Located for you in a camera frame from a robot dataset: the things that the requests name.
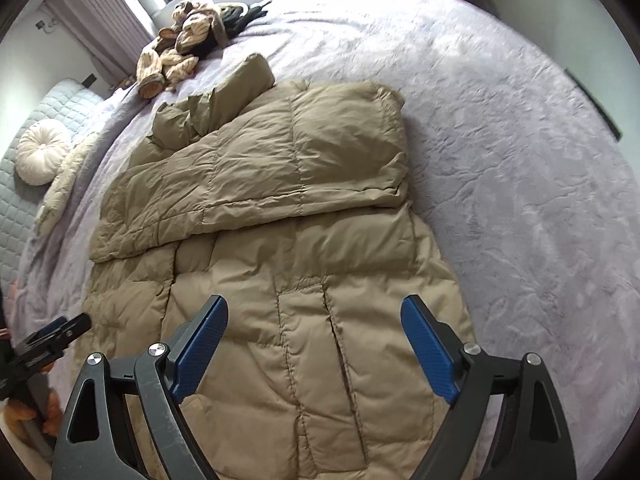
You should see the grey window curtain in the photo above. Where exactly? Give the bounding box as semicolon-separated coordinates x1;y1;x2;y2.
46;0;157;84

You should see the round white cushion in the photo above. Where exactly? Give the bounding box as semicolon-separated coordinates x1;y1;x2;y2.
15;118;73;186

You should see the tan puffer down jacket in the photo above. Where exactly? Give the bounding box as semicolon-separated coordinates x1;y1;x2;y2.
75;54;474;479

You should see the left hand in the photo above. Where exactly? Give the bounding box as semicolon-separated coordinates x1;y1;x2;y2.
3;389;63;442

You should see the light blue quilted headboard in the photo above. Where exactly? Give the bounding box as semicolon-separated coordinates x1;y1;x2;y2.
1;79;103;292

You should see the cream fluffy blanket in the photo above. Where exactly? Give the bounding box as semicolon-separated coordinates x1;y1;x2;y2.
35;131;100;236

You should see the beige striped garment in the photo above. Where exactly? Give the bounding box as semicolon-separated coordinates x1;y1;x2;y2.
136;0;229;100

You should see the lavender quilted bedspread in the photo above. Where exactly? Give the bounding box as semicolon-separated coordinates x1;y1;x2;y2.
6;0;639;479

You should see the dark green garment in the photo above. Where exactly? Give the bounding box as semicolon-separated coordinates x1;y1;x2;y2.
191;0;272;58

